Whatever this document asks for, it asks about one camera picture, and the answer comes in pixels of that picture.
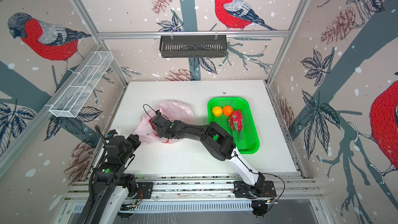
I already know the pink plastic bag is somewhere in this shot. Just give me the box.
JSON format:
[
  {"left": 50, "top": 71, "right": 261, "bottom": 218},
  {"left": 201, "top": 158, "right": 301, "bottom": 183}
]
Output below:
[{"left": 133, "top": 100, "right": 195, "bottom": 145}]

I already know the yellow orange fruit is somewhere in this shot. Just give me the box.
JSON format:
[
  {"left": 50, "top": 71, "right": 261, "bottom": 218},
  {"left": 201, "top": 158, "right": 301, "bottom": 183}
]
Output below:
[{"left": 211, "top": 106, "right": 223, "bottom": 117}]

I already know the orange tangerine fruit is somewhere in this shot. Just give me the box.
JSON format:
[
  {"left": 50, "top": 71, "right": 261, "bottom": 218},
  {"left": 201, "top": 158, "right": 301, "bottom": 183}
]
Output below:
[{"left": 222, "top": 105, "right": 234, "bottom": 117}]

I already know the red dragon fruit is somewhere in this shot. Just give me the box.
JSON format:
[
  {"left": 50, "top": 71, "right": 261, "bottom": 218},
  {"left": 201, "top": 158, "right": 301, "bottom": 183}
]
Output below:
[{"left": 229, "top": 110, "right": 244, "bottom": 141}]

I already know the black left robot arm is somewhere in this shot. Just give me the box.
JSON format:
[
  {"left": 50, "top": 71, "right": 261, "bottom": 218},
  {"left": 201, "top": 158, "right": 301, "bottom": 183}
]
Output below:
[{"left": 77, "top": 134, "right": 141, "bottom": 224}]

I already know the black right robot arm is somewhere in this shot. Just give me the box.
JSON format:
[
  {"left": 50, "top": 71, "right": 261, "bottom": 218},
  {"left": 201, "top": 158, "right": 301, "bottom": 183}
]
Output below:
[{"left": 149, "top": 111, "right": 265, "bottom": 199}]

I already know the red apple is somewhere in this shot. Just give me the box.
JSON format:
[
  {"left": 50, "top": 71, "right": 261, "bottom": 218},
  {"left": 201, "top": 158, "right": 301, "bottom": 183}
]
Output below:
[{"left": 149, "top": 120, "right": 156, "bottom": 130}]

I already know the green plastic basket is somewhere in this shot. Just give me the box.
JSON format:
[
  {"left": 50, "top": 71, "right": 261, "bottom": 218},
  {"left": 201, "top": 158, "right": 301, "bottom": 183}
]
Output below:
[{"left": 207, "top": 97, "right": 260, "bottom": 154}]

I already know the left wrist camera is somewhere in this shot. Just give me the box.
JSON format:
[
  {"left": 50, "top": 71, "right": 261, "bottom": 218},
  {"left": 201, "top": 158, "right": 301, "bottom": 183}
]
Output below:
[{"left": 106, "top": 129, "right": 120, "bottom": 140}]

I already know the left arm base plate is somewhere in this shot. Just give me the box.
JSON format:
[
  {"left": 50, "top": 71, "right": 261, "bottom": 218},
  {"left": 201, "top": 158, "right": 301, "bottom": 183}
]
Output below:
[{"left": 133, "top": 182, "right": 153, "bottom": 200}]

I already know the white wire mesh shelf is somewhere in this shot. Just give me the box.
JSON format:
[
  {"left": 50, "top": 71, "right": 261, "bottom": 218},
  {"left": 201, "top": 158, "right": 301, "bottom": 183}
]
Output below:
[{"left": 49, "top": 51, "right": 114, "bottom": 118}]

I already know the black hanging wall basket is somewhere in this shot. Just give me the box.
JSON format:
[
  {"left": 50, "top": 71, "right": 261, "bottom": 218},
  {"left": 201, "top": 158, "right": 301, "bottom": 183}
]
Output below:
[{"left": 159, "top": 35, "right": 227, "bottom": 58}]

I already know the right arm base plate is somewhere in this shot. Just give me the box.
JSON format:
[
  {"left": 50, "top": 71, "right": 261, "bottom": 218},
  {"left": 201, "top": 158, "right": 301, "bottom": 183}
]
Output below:
[{"left": 233, "top": 180, "right": 277, "bottom": 200}]

